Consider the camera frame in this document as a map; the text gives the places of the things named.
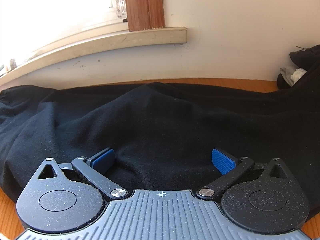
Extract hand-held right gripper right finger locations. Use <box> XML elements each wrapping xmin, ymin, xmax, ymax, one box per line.
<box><xmin>196</xmin><ymin>148</ymin><xmax>290</xmax><ymax>202</ymax></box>

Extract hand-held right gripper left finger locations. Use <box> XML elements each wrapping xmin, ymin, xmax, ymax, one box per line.
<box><xmin>37</xmin><ymin>147</ymin><xmax>129</xmax><ymax>202</ymax></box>

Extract black fleece pants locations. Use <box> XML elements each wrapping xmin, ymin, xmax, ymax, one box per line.
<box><xmin>0</xmin><ymin>62</ymin><xmax>320</xmax><ymax>222</ymax></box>

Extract black folded garment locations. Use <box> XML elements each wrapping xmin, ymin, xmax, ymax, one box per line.
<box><xmin>276</xmin><ymin>74</ymin><xmax>293</xmax><ymax>89</ymax></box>

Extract beige windowsill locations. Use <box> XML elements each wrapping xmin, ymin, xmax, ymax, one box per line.
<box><xmin>0</xmin><ymin>27</ymin><xmax>188</xmax><ymax>88</ymax></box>

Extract white patterned folded garment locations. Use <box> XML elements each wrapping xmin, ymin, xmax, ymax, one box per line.
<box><xmin>287</xmin><ymin>66</ymin><xmax>307</xmax><ymax>80</ymax></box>

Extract black folded sweater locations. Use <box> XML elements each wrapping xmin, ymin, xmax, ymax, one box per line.
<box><xmin>289</xmin><ymin>44</ymin><xmax>320</xmax><ymax>67</ymax></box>

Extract clear blind cord pull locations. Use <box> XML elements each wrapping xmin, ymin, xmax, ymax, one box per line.
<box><xmin>114</xmin><ymin>0</ymin><xmax>128</xmax><ymax>19</ymax></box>

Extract wooden window frame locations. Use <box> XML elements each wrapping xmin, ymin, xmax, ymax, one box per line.
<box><xmin>124</xmin><ymin>0</ymin><xmax>165</xmax><ymax>32</ymax></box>

